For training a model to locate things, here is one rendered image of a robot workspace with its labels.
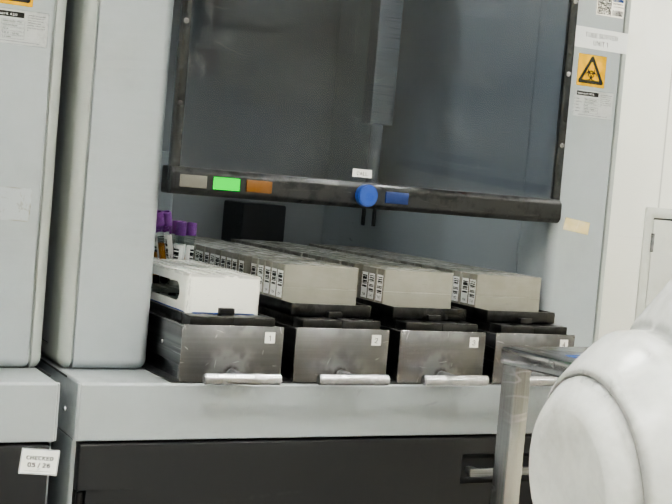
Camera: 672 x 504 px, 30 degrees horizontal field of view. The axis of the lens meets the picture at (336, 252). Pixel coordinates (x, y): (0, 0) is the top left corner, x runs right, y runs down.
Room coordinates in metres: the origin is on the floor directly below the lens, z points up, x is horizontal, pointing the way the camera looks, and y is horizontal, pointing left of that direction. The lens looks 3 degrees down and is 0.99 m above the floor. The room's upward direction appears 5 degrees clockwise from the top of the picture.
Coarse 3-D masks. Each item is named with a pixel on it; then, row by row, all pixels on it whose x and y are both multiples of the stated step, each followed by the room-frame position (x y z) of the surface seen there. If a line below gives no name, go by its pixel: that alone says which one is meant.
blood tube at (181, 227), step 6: (180, 222) 1.78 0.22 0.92; (180, 228) 1.78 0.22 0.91; (186, 228) 1.79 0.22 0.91; (180, 234) 1.78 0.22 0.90; (180, 240) 1.79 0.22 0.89; (174, 246) 1.79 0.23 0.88; (180, 246) 1.79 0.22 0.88; (174, 252) 1.79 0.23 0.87; (180, 252) 1.79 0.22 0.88; (174, 258) 1.79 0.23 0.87; (180, 258) 1.79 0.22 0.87; (174, 282) 1.79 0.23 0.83; (168, 294) 1.79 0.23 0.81; (174, 294) 1.79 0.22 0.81
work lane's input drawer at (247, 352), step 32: (160, 320) 1.58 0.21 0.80; (192, 320) 1.52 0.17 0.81; (224, 320) 1.54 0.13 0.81; (256, 320) 1.56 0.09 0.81; (160, 352) 1.57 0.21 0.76; (192, 352) 1.51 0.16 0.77; (224, 352) 1.53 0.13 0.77; (256, 352) 1.55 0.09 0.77; (224, 384) 1.49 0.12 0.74; (256, 384) 1.51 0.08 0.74
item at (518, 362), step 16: (512, 352) 1.43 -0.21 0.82; (528, 352) 1.41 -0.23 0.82; (544, 352) 1.43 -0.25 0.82; (560, 352) 1.44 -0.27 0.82; (576, 352) 1.45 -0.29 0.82; (512, 368) 1.43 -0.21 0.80; (528, 368) 1.41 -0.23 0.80; (544, 368) 1.39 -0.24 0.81; (560, 368) 1.37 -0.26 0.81; (512, 384) 1.43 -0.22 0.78; (528, 384) 1.44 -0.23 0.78; (512, 400) 1.43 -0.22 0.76; (512, 416) 1.43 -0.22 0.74; (512, 432) 1.43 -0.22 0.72; (496, 448) 1.45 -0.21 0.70; (512, 448) 1.43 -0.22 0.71; (496, 464) 1.44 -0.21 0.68; (512, 464) 1.43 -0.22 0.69; (496, 480) 1.44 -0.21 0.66; (512, 480) 1.44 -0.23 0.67; (496, 496) 1.44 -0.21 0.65; (512, 496) 1.44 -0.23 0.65
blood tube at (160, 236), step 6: (162, 216) 1.76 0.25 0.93; (156, 222) 1.75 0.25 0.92; (162, 222) 1.76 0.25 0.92; (156, 228) 1.76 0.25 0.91; (162, 228) 1.76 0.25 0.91; (156, 234) 1.76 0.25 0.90; (162, 234) 1.76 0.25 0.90; (156, 240) 1.77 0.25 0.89; (162, 240) 1.77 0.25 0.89; (156, 246) 1.77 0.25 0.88; (162, 246) 1.77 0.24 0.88; (162, 252) 1.77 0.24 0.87; (162, 258) 1.77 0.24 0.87; (162, 276) 1.78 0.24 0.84; (162, 282) 1.79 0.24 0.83
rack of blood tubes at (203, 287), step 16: (160, 272) 1.64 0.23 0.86; (176, 272) 1.59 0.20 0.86; (192, 272) 1.58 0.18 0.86; (208, 272) 1.60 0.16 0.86; (224, 272) 1.64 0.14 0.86; (240, 272) 1.64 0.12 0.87; (160, 288) 1.73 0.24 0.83; (176, 288) 1.74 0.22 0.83; (192, 288) 1.55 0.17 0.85; (208, 288) 1.56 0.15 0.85; (224, 288) 1.57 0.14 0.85; (240, 288) 1.58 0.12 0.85; (256, 288) 1.59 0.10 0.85; (176, 304) 1.58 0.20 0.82; (192, 304) 1.55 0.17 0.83; (208, 304) 1.56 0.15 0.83; (224, 304) 1.57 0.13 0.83; (240, 304) 1.58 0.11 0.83; (256, 304) 1.59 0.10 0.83
